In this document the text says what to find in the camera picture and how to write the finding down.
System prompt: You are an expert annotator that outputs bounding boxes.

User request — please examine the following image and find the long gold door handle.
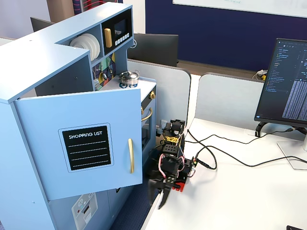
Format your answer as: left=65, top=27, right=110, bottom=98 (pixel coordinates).
left=128, top=138, right=135, bottom=174

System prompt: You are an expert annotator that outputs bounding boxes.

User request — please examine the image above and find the red robot base mount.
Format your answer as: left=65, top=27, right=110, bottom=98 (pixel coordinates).
left=172, top=176, right=190, bottom=193

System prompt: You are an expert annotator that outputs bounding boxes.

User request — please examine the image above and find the chunky gold microwave handle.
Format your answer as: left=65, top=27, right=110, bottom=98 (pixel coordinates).
left=104, top=28, right=113, bottom=48

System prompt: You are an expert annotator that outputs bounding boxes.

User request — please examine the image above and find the black toy microwave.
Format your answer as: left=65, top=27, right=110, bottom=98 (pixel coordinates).
left=101, top=8, right=133, bottom=57

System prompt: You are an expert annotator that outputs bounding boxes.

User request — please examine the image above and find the curved gold oven handle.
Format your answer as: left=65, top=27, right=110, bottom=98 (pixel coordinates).
left=141, top=107, right=154, bottom=123

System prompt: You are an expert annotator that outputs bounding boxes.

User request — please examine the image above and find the grey clamp block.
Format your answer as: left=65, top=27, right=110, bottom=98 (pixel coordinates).
left=155, top=119, right=169, bottom=138

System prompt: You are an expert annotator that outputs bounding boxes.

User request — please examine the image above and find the blue shopping list cabinet door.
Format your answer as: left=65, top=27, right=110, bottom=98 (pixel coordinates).
left=13, top=88, right=144, bottom=201

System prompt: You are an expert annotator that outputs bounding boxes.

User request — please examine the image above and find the grey desk divider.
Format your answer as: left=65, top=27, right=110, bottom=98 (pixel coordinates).
left=126, top=58, right=192, bottom=129
left=195, top=72, right=265, bottom=132

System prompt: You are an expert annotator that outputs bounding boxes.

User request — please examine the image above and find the navy pin board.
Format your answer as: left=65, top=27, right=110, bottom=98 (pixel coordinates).
left=144, top=0, right=307, bottom=72

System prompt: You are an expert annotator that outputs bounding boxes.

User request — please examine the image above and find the toy oven door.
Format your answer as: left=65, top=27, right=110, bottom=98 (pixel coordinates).
left=141, top=105, right=156, bottom=154

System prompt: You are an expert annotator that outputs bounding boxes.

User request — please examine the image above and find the looped black cable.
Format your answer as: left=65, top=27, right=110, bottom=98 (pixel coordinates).
left=194, top=146, right=218, bottom=170

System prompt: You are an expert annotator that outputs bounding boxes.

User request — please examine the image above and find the black monitor back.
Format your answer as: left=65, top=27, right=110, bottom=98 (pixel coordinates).
left=132, top=33, right=179, bottom=68
left=30, top=17, right=56, bottom=33

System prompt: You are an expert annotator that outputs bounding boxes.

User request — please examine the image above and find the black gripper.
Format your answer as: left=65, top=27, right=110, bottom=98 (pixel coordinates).
left=147, top=154, right=186, bottom=210

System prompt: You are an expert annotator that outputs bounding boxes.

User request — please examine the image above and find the black cable bracket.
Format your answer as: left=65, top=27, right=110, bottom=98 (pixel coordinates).
left=254, top=121, right=268, bottom=138

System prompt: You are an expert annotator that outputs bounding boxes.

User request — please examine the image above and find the silver toy pot with lid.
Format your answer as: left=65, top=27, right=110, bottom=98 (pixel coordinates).
left=118, top=70, right=141, bottom=90

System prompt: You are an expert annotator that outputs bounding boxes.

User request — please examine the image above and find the blue toy kitchen cabinet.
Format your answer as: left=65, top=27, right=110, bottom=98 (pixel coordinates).
left=0, top=2, right=158, bottom=230

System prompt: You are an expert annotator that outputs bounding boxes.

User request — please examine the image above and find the white toy plate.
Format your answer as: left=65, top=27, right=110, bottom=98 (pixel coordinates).
left=83, top=33, right=101, bottom=60
left=79, top=34, right=98, bottom=59
left=69, top=35, right=94, bottom=51

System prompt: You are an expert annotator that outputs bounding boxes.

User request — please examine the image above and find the silver monitor stand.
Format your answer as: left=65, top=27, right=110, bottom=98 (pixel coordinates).
left=277, top=126, right=307, bottom=171

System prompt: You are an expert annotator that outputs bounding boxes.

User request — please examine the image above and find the lit computer monitor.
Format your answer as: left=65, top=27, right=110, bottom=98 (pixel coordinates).
left=254, top=37, right=307, bottom=127

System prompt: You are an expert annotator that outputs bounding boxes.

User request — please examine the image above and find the yellow and white clutter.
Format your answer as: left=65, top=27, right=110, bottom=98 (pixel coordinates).
left=252, top=69, right=269, bottom=81

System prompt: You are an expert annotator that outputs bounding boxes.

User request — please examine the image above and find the whiteboard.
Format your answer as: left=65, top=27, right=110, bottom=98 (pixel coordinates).
left=172, top=0, right=307, bottom=19

